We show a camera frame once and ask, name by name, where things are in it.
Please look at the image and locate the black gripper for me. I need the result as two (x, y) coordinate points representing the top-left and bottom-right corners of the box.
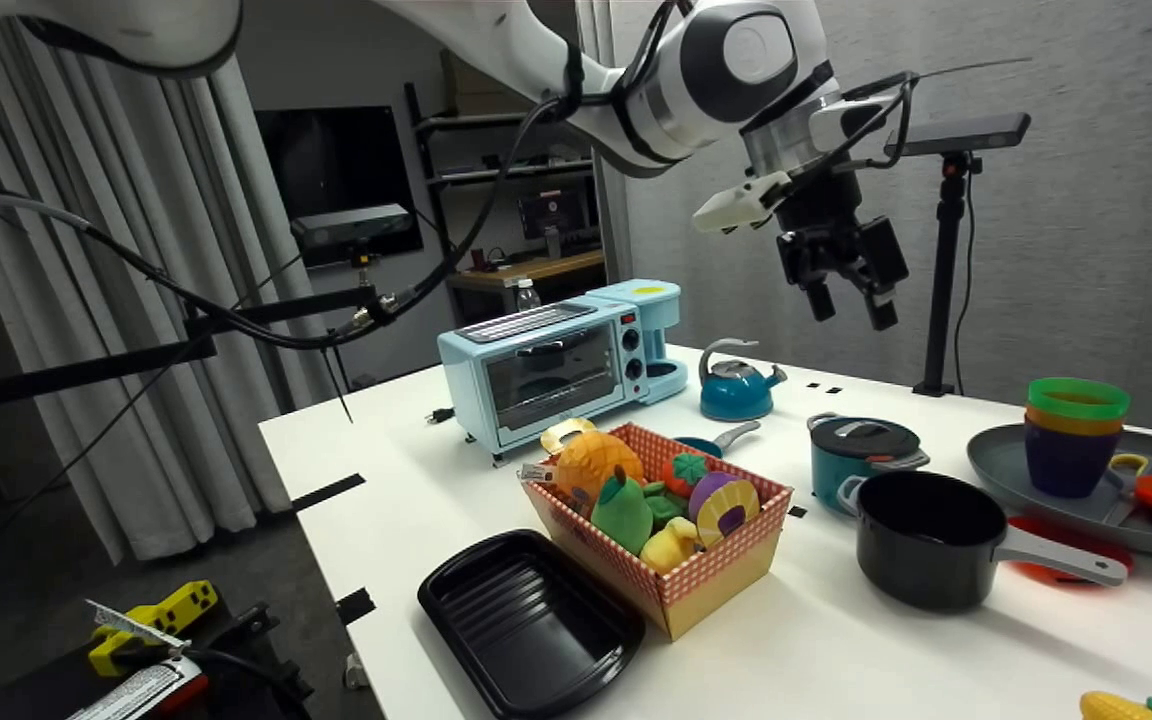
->
(771, 157), (912, 334)

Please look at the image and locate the black pot lid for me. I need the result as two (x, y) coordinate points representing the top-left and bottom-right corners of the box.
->
(811, 412), (927, 465)

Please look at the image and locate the blue toy pot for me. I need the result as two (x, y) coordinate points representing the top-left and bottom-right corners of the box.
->
(803, 421), (930, 517)

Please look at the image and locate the black toy pot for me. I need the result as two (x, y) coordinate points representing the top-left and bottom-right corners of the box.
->
(853, 466), (1132, 617)

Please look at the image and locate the black tripod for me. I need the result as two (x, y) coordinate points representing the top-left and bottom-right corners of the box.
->
(912, 148), (983, 399)

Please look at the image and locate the teal toy kettle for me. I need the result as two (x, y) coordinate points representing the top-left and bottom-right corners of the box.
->
(690, 332), (792, 425)

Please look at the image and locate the teal toy frying pan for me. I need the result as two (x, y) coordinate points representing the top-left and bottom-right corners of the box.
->
(671, 421), (764, 460)

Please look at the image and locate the grey round plate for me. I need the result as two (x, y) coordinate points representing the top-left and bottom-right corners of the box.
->
(962, 421), (1152, 564)

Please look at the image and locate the red plush fruit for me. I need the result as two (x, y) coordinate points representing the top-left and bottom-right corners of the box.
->
(659, 451), (712, 504)

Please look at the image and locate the purple plush eggplant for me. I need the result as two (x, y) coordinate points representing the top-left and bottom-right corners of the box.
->
(683, 465), (764, 551)

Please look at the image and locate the green toy cup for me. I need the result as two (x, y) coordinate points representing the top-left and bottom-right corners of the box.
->
(1023, 375), (1134, 428)

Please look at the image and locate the orange toy cup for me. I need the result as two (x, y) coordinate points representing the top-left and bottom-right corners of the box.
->
(1023, 409), (1128, 441)

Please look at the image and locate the purple toy cup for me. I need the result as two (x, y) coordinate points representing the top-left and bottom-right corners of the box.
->
(1018, 425), (1122, 500)

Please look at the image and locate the dark green plush vegetable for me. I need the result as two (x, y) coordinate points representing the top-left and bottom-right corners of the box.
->
(638, 484), (688, 531)

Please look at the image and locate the yellow plush fruit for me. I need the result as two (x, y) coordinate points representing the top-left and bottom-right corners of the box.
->
(636, 517), (704, 574)

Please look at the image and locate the orange plush fruit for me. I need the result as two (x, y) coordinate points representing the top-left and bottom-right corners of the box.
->
(548, 428), (649, 517)

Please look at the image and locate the light blue toy toaster oven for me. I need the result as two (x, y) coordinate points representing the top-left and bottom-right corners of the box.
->
(433, 276), (690, 466)

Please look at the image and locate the green plush fruit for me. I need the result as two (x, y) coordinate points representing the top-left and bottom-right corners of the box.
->
(589, 470), (656, 555)

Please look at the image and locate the red checkered cardboard basket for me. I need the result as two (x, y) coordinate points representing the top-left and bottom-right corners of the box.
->
(519, 415), (794, 643)

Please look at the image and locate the small clear bottle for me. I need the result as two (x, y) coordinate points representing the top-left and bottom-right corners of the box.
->
(500, 273), (544, 316)

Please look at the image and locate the black shelf unit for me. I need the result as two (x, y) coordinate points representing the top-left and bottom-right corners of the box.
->
(401, 79), (608, 322)

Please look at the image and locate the large cardboard box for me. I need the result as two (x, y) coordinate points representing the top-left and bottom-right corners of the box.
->
(441, 50), (531, 115)

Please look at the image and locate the black plastic tray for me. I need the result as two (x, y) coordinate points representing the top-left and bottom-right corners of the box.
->
(417, 526), (649, 720)

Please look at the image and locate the yellow toy vegetable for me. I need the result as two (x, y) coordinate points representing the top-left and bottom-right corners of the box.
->
(1074, 689), (1152, 720)

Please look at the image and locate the black monitor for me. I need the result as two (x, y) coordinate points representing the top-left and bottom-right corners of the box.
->
(252, 102), (408, 223)

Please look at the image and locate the black tape strip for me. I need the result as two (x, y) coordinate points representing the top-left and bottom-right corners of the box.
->
(288, 470), (367, 517)

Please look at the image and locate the black tape square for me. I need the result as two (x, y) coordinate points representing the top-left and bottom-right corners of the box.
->
(330, 582), (380, 626)

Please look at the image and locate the white pleated curtain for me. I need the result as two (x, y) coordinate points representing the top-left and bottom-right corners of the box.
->
(0, 10), (348, 567)

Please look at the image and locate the yellow black power tool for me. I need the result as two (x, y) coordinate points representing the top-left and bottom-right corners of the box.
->
(85, 574), (225, 678)

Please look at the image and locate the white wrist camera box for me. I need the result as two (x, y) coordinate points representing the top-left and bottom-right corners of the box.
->
(688, 174), (792, 239)

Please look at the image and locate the black stereo camera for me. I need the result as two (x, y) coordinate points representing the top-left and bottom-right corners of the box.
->
(881, 109), (1035, 161)
(290, 198), (423, 263)

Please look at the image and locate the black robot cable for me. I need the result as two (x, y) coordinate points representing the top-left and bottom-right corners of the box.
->
(0, 76), (569, 351)

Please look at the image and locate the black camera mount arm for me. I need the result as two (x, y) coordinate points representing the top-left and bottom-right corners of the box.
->
(0, 280), (386, 415)

